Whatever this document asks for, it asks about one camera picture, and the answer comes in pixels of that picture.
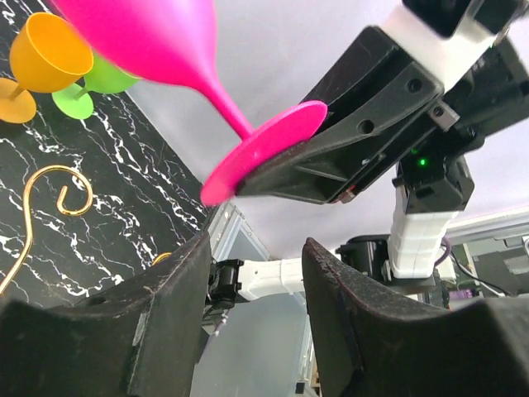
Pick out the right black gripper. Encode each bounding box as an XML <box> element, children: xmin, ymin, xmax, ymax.
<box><xmin>236</xmin><ymin>26</ymin><xmax>528</xmax><ymax>213</ymax></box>

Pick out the gold wire wine glass rack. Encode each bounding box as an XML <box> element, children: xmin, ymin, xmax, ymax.
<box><xmin>1</xmin><ymin>166</ymin><xmax>177</xmax><ymax>307</ymax></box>

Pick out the green wine glass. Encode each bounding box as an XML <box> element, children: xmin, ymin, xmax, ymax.
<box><xmin>51</xmin><ymin>53</ymin><xmax>141</xmax><ymax>120</ymax></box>

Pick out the pink wine glass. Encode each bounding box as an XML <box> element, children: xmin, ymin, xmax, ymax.
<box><xmin>53</xmin><ymin>0</ymin><xmax>327</xmax><ymax>206</ymax></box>

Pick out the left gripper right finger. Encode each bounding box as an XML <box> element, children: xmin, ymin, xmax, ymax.
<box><xmin>301</xmin><ymin>237</ymin><xmax>529</xmax><ymax>397</ymax></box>

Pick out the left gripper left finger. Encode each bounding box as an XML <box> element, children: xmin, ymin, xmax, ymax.
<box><xmin>1</xmin><ymin>233</ymin><xmax>212</xmax><ymax>396</ymax></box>

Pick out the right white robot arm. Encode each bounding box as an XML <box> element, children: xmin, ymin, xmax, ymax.
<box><xmin>201</xmin><ymin>1</ymin><xmax>528</xmax><ymax>294</ymax></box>

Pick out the orange wine glass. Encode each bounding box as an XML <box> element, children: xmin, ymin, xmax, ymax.
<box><xmin>1</xmin><ymin>12</ymin><xmax>93</xmax><ymax>124</ymax></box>

